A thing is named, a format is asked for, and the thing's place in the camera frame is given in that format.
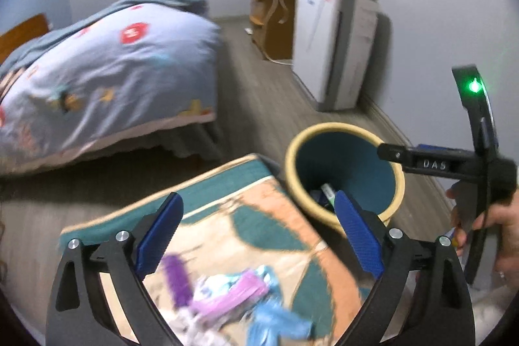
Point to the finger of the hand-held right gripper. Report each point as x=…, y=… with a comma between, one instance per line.
x=429, y=163

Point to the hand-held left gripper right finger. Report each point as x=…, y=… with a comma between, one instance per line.
x=359, y=236

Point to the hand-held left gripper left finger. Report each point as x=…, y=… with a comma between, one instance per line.
x=160, y=236

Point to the yellow teal waste bin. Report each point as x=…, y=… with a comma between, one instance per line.
x=348, y=155

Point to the blue glove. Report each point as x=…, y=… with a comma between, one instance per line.
x=275, y=323

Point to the person's right hand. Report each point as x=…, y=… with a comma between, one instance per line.
x=507, y=232

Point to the purple bottle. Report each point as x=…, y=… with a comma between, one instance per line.
x=176, y=281

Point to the white green packet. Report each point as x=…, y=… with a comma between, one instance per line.
x=328, y=194

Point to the pink white wrapper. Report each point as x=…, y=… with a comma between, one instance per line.
x=231, y=295

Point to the printed teal orange cloth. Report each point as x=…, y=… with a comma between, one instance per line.
x=263, y=208

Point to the white grey cabinet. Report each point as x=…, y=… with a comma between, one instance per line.
x=316, y=46

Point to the wooden nightstand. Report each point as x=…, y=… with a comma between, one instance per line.
x=275, y=34

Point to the wooden headboard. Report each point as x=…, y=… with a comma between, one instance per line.
x=24, y=36

